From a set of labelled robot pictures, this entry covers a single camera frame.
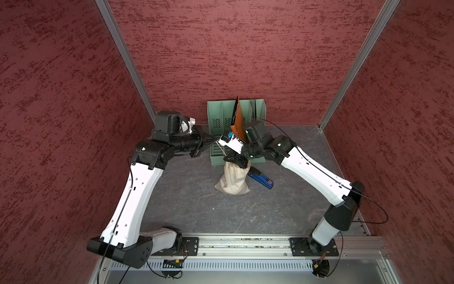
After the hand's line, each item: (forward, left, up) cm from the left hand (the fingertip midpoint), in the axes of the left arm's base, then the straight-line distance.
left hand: (216, 141), depth 62 cm
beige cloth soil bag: (-4, -7, -23) cm, 24 cm away
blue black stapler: (+4, -21, -36) cm, 42 cm away
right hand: (0, -4, -12) cm, 13 cm away
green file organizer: (+38, +2, -21) cm, 44 cm away
